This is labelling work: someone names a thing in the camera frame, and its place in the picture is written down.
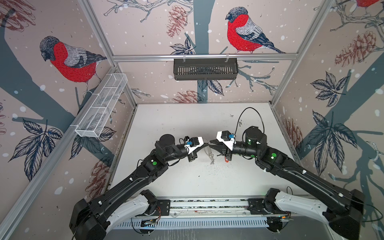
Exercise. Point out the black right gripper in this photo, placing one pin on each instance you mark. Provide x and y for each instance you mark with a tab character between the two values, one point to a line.
224	150

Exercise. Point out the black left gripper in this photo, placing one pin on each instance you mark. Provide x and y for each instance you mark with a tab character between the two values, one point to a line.
191	156

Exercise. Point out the silver metal carabiner keyring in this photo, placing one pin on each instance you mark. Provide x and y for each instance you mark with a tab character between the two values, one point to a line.
210	155

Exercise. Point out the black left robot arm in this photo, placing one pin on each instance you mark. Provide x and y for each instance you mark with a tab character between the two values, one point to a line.
93	220

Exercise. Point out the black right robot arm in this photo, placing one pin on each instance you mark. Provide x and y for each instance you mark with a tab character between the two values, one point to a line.
341	209

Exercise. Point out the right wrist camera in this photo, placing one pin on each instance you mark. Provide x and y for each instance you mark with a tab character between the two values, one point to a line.
226	139

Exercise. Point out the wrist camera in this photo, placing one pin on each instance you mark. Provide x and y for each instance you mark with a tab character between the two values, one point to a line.
193	143
226	139

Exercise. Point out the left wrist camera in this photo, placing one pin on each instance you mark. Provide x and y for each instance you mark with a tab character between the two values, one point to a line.
193	143

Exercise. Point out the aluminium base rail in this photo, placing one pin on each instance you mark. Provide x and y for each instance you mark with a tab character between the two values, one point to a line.
183	214

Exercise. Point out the black hanging wire basket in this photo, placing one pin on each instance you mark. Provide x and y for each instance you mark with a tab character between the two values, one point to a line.
206	69

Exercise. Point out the horizontal aluminium frame bar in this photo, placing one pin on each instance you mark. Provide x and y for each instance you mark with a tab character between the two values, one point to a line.
242	57

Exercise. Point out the white mesh wire shelf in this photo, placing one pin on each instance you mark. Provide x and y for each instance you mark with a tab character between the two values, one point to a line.
98	114

